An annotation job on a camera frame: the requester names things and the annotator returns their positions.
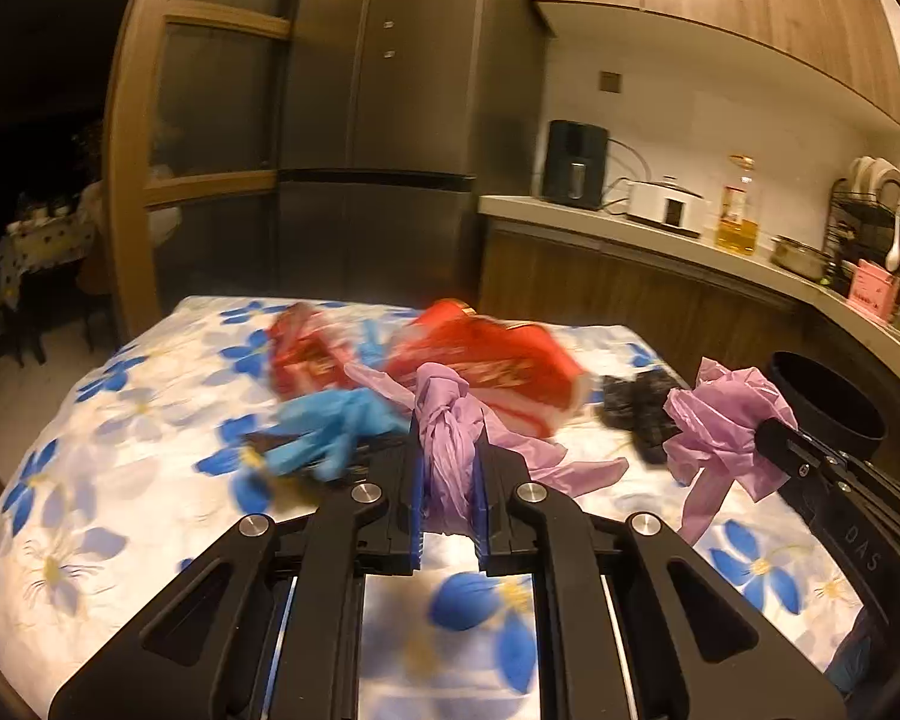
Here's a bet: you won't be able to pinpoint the wooden upper cabinets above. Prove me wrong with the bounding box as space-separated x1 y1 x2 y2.
529 0 900 133

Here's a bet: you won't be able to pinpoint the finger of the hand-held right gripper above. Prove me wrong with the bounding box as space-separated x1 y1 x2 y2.
754 417 900 535

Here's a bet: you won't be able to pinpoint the black power cable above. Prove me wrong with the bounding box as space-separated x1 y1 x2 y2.
602 138 652 205

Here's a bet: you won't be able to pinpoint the dark chair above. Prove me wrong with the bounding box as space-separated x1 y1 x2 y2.
0 283 47 392

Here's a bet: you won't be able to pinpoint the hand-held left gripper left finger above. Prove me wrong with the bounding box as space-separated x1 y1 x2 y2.
49 436 425 720

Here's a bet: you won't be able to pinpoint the black dish rack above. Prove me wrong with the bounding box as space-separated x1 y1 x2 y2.
828 157 900 295

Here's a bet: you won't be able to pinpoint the cooking oil bottle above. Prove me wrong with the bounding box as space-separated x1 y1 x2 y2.
714 154 763 257

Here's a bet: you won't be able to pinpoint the wooden framed glass door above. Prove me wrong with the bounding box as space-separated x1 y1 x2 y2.
105 0 302 340

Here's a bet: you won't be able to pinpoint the black trash bin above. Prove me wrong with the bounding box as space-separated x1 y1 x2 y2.
766 350 887 463

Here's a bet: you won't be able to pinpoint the dining table with patterned cloth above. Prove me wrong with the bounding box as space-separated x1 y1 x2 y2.
0 199 100 310

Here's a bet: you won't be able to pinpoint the red paper bucket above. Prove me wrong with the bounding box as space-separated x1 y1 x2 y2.
382 298 590 437

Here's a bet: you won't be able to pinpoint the blue rubber glove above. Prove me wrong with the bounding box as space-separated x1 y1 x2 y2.
259 386 415 482

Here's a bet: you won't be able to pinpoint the stone kitchen countertop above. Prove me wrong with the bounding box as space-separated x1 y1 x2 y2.
478 194 900 374

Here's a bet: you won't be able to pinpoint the knotted purple plastic bag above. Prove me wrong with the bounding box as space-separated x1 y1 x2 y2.
345 361 631 539

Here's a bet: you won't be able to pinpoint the grey refrigerator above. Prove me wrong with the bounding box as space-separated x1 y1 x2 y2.
274 0 554 302

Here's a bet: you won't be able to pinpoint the white rice cooker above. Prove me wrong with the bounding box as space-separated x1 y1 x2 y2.
625 175 707 235

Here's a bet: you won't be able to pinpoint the stacked white dishes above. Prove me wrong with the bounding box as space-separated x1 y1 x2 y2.
847 156 900 197

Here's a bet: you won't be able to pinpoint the black air fryer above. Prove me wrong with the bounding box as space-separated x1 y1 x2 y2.
543 119 611 212

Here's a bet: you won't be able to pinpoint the blue floral tablecloth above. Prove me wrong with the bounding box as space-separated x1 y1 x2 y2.
0 294 871 720

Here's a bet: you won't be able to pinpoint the red snack packet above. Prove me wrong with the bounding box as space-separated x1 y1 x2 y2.
266 302 362 400

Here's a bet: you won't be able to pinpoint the metal pot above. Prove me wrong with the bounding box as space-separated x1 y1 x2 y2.
768 234 830 283

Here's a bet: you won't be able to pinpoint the black plastic bag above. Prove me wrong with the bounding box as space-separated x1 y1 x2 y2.
596 371 685 466

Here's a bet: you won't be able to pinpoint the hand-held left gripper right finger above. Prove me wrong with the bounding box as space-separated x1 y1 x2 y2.
474 439 848 720

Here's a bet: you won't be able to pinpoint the pink utensil holder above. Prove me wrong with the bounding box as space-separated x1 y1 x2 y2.
847 258 900 325

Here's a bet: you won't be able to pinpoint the wooden base cabinet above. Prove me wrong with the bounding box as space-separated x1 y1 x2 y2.
480 219 822 392

